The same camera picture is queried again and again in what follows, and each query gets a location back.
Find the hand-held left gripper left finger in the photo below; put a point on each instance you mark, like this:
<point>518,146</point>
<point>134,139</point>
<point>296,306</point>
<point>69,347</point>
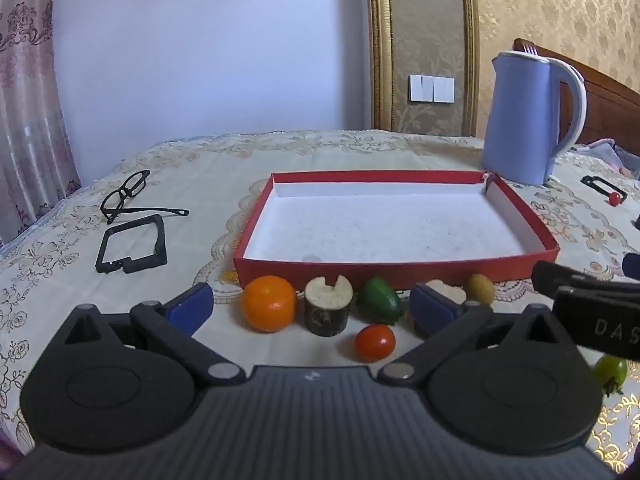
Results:
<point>190,306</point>

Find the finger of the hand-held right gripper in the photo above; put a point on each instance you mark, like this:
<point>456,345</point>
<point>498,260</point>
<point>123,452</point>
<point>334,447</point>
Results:
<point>550,275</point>
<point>634,265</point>

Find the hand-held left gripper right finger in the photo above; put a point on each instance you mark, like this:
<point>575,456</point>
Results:
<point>430,310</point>

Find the green tomato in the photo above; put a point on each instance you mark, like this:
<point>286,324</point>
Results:
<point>610,371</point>

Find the red tomato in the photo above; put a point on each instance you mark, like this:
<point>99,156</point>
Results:
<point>375,343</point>

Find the orange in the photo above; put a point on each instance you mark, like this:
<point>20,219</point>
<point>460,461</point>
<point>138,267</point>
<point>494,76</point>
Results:
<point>269,304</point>

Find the wooden log cylinder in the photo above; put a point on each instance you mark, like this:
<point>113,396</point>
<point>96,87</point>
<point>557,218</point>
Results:
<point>450,291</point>
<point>327,310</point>

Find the red cardboard box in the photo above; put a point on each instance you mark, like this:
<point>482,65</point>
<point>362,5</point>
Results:
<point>375,220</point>

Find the green bell pepper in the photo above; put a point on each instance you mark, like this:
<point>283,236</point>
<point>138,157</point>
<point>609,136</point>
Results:
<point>380,301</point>

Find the brown round fruit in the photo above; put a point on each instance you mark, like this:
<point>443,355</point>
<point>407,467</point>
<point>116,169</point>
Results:
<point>481,288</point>

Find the black tool with red ball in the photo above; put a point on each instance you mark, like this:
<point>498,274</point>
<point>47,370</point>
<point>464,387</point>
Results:
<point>596,181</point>

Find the pale bedding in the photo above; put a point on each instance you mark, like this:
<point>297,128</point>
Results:
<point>600,152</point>

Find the cream embroidered tablecloth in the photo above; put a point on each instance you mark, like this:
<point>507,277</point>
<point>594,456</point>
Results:
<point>200,185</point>

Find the black eyeglasses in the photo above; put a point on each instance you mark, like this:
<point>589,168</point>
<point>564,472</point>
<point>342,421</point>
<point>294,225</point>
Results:
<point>122,193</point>

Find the blue electric kettle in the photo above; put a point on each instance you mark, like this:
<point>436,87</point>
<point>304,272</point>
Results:
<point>517,120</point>

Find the wooden headboard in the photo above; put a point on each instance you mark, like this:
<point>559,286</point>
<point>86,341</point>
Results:
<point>610,100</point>

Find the patterned curtain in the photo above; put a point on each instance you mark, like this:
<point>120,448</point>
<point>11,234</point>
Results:
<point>30,110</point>

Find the black plastic frame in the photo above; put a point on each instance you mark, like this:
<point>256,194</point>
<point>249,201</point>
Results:
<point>132,263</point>

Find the white light switch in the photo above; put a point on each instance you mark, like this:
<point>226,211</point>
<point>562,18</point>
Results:
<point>432,88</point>

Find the gold framed wall panel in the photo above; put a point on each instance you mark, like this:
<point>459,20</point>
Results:
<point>380,60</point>

